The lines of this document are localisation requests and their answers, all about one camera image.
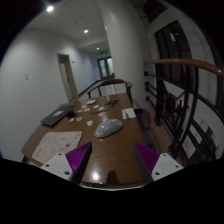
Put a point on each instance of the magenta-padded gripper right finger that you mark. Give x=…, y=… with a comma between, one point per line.
x=165, y=164

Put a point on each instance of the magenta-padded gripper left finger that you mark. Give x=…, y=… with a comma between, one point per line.
x=59, y=164

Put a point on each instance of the grey patterned computer mouse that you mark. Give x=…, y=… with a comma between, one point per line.
x=108, y=128

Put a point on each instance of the small tan pebble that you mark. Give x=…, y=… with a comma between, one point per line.
x=71, y=120
x=79, y=118

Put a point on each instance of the dark closed laptop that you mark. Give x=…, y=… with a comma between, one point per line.
x=56, y=115

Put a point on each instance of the small black box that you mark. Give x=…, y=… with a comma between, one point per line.
x=70, y=114

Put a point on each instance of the small white pebble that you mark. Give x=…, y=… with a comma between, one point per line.
x=89, y=123

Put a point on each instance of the white notepad with pen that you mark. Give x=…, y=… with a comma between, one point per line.
x=129, y=113

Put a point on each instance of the small white box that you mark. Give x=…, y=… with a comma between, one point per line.
x=90, y=102

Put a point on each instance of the small dark tangled object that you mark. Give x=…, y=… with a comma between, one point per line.
x=112, y=102

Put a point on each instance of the beige door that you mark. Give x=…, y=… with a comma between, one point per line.
x=68, y=78

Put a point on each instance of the wooden armchair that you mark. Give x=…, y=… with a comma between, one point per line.
x=111, y=81

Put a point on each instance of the black railing with wooden handrail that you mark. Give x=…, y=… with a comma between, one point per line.
x=186, y=62

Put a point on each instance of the glass double door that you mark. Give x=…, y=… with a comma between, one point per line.
x=106, y=68

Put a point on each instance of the dark window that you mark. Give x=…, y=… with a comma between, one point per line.
x=173, y=50

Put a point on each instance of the green exit sign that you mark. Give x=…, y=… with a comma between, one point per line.
x=103, y=52

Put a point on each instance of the round ceiling light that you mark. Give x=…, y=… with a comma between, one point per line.
x=49, y=8
x=86, y=31

